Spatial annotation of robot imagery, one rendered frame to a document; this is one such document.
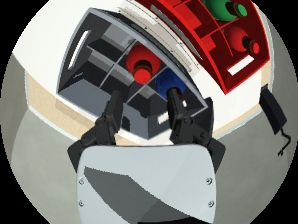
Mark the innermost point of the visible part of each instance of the blue bottle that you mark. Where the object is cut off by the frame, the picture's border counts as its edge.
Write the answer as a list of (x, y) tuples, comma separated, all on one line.
[(168, 79)]

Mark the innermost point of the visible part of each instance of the green bottle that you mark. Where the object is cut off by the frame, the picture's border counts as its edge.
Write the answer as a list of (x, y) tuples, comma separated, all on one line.
[(224, 10)]

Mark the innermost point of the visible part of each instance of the red bottle crate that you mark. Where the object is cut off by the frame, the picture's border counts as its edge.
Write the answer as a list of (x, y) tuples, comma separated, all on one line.
[(213, 51)]

